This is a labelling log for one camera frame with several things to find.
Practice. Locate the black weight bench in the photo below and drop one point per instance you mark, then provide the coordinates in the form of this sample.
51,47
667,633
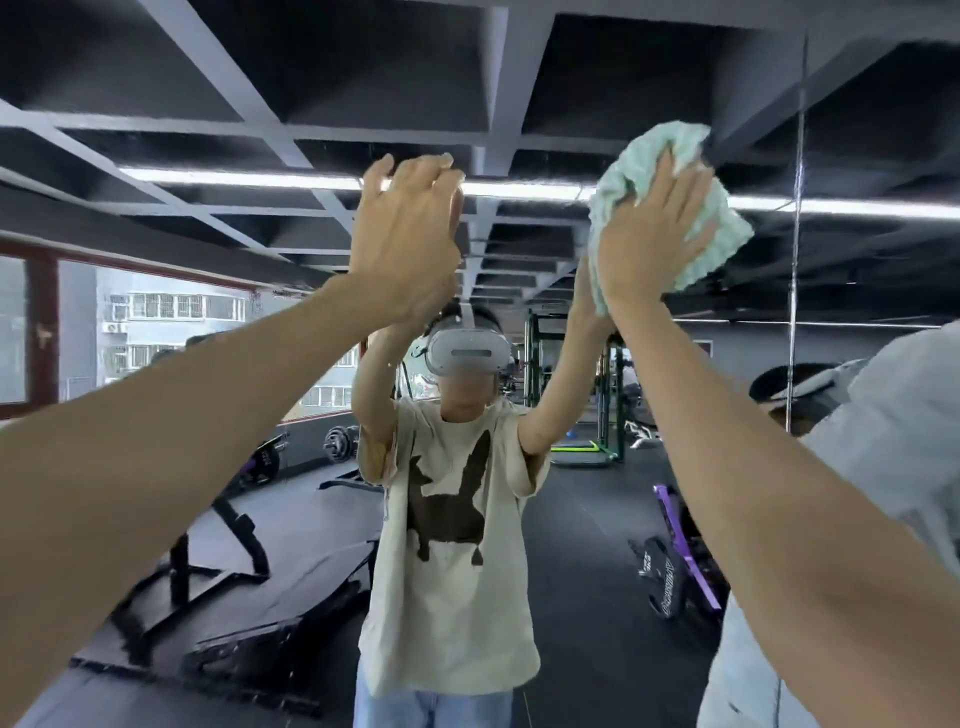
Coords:
247,622

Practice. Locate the person's right hand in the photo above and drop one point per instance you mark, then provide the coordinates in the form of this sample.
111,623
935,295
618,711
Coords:
649,240

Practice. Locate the light green cleaning cloth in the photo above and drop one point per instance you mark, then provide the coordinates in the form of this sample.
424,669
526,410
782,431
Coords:
716,225

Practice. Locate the long ceiling light strip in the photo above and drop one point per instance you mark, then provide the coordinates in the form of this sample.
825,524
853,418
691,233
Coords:
247,180

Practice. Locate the green power rack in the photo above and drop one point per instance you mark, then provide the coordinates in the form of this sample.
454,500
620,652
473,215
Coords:
536,360

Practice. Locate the black weight plates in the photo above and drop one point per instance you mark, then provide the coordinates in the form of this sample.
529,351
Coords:
341,442

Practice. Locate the purple and black exercise machine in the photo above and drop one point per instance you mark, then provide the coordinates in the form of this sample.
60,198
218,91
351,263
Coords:
671,562

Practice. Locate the person's right forearm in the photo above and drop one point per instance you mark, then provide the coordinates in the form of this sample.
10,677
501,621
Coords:
787,510

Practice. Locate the person's right fingers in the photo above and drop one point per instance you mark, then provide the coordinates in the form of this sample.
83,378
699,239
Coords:
675,191

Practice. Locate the large wall mirror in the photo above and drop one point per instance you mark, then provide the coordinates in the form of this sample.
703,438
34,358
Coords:
570,525

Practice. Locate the person's left hand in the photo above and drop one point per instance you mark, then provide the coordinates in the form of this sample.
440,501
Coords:
401,247

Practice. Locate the person's left forearm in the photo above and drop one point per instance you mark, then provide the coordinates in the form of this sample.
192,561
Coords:
150,480

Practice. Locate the person's left thumb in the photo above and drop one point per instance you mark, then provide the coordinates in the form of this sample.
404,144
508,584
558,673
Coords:
457,214

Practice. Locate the white head-worn headset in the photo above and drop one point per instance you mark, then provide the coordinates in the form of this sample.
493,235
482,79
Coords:
469,352

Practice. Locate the window with brown frame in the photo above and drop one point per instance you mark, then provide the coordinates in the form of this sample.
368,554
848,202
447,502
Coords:
180,315

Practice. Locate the light blue jeans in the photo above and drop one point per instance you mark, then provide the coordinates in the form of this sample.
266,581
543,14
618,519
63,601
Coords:
390,705

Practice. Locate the beige t-shirt with brown print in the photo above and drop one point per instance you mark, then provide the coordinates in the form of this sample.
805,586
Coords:
450,555

